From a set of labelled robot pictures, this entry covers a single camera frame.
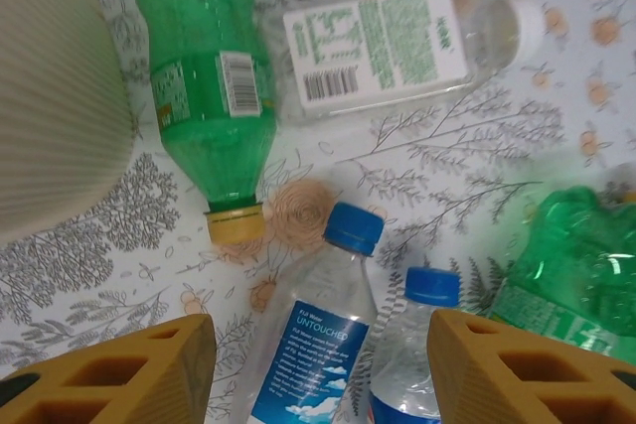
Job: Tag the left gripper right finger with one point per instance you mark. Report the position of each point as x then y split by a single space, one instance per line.
522 384

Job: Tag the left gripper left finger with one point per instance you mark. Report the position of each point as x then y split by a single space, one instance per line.
124 384

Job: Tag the dark blue label water bottle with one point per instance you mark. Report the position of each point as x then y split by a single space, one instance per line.
402 344

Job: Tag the light blue label water bottle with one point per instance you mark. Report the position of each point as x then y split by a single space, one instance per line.
308 344

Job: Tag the green plastic bottle yellow cap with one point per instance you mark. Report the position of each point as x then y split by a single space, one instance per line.
571 270
199 46

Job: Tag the white green label square bottle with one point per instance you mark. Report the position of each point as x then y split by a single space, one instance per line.
377 46

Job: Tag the beige bin with pink liner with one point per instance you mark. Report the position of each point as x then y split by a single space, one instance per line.
49 96

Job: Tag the floral patterned tablecloth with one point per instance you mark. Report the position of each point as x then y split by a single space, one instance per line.
447 171

